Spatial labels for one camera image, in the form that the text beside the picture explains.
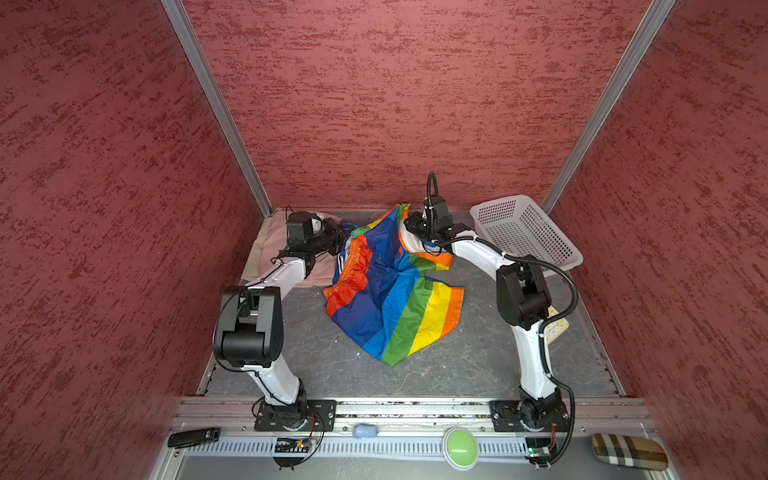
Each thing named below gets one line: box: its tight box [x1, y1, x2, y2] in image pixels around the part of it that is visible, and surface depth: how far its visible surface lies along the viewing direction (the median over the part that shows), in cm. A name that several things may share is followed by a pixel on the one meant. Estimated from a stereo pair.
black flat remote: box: [167, 427, 220, 448], surface depth 70 cm
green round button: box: [442, 426, 479, 471], surface depth 70 cm
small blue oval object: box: [353, 423, 379, 439], surface depth 73 cm
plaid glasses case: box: [591, 433, 668, 471], surface depth 69 cm
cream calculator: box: [544, 305, 570, 345], surface depth 89 cm
